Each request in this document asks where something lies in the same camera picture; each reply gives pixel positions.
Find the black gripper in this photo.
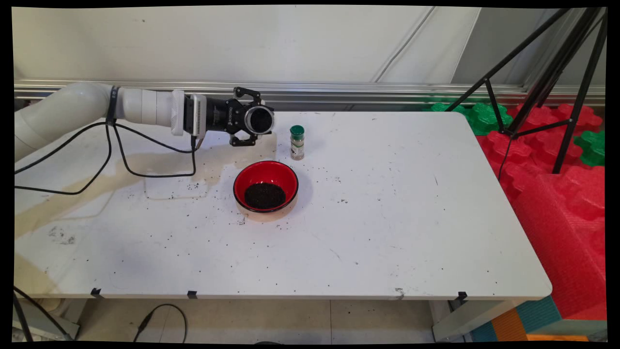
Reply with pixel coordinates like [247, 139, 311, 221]
[206, 87, 265, 147]

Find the clear plastic jar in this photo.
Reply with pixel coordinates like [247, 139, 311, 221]
[244, 103, 276, 136]

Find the pile of black seeds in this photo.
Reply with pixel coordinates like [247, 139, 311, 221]
[244, 182, 286, 210]
[249, 109, 272, 132]

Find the red bowl with beige outside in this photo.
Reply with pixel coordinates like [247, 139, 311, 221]
[233, 160, 299, 222]

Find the green-capped spice bottle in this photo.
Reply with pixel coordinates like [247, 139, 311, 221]
[290, 125, 306, 161]

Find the green foam puzzle mat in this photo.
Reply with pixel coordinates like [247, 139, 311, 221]
[574, 130, 606, 167]
[421, 102, 513, 136]

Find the grey metal table leg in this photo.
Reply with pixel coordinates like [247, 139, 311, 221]
[12, 297, 80, 341]

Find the red foam floor mat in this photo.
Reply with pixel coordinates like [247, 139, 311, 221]
[477, 103, 606, 177]

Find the black tripod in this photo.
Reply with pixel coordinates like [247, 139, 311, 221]
[443, 7, 608, 174]

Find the teal and orange foam mat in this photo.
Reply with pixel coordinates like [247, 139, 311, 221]
[470, 296, 606, 342]

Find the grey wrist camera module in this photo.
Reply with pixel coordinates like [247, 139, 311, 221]
[188, 93, 208, 138]

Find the aluminium wall rail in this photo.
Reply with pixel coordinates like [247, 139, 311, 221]
[15, 79, 606, 112]

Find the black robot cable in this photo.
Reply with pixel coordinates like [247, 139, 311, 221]
[15, 122, 197, 174]
[15, 124, 198, 195]

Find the black strap on arm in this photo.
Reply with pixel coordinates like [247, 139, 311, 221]
[105, 86, 120, 127]

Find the white wall cable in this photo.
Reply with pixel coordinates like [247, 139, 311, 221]
[372, 6, 436, 83]

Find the black floor cable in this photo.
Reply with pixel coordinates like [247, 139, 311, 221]
[133, 304, 188, 343]

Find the thin tripod cable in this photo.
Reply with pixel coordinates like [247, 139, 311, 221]
[497, 133, 514, 181]

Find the white table leg frame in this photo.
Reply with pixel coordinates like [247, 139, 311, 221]
[431, 299, 516, 342]

